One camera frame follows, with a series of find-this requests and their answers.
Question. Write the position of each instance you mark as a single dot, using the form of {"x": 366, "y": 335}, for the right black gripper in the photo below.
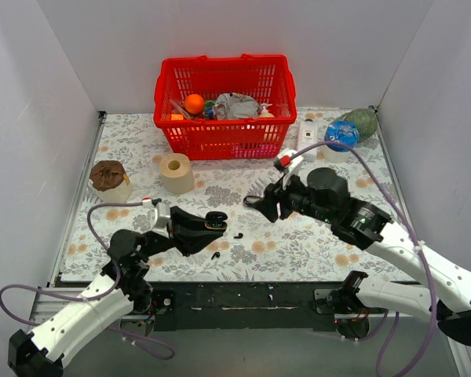
{"x": 281, "y": 202}

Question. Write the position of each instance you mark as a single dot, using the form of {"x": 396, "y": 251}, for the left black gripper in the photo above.
{"x": 177, "y": 228}

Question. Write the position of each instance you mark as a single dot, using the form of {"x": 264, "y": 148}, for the black gold-trimmed charging case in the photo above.
{"x": 216, "y": 220}

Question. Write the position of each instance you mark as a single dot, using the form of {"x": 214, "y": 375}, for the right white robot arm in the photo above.
{"x": 444, "y": 289}

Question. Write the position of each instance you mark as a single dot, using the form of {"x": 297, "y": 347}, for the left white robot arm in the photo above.
{"x": 120, "y": 288}

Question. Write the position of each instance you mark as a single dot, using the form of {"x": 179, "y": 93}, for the black earbud lower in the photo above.
{"x": 215, "y": 255}

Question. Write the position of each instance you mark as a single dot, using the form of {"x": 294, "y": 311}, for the beige paper roll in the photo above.
{"x": 176, "y": 172}

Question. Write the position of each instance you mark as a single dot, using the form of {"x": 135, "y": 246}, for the white rectangular bottle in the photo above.
{"x": 308, "y": 130}

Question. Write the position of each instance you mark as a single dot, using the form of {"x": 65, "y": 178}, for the floral patterned table mat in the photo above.
{"x": 296, "y": 249}

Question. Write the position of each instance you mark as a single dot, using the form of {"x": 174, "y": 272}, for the brown-topped paper cup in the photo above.
{"x": 110, "y": 182}

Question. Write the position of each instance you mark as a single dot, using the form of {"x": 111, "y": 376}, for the crumpled silver foil bag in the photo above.
{"x": 233, "y": 106}

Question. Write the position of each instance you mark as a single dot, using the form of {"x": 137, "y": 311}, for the blue-lidded white jar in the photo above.
{"x": 339, "y": 132}

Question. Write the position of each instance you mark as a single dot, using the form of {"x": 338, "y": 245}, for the orange fruit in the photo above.
{"x": 194, "y": 104}

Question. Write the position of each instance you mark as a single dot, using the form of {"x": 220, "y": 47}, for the red plastic shopping basket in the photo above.
{"x": 266, "y": 78}

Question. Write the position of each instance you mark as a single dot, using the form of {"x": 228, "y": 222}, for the green textured ball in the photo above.
{"x": 365, "y": 120}

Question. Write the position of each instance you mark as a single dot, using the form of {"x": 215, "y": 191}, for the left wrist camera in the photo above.
{"x": 160, "y": 217}

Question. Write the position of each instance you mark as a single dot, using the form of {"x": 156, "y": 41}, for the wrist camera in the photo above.
{"x": 286, "y": 163}
{"x": 160, "y": 217}

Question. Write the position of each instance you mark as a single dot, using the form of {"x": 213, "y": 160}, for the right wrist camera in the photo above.
{"x": 286, "y": 163}

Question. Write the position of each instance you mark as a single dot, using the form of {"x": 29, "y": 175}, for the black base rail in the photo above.
{"x": 236, "y": 305}

